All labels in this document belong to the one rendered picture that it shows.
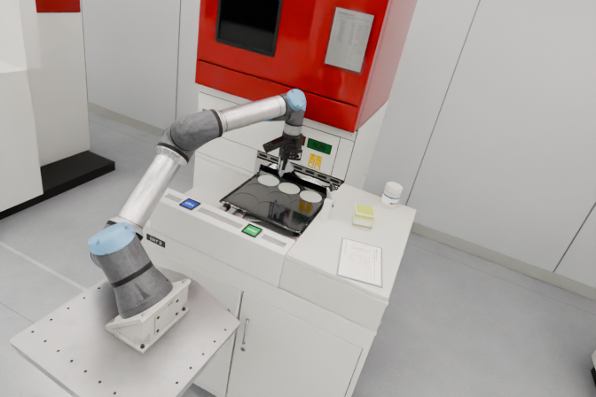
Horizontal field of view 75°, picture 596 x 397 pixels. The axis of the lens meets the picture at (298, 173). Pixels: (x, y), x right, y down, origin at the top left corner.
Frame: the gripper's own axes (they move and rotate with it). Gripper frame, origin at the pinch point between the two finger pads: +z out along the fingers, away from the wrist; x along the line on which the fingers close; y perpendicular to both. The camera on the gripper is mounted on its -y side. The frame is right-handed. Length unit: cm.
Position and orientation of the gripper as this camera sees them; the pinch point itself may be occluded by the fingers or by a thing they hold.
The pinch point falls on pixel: (279, 174)
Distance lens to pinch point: 174.6
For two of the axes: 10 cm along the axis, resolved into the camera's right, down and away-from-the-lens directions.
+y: 9.4, 0.2, 3.4
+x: -2.9, -4.8, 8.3
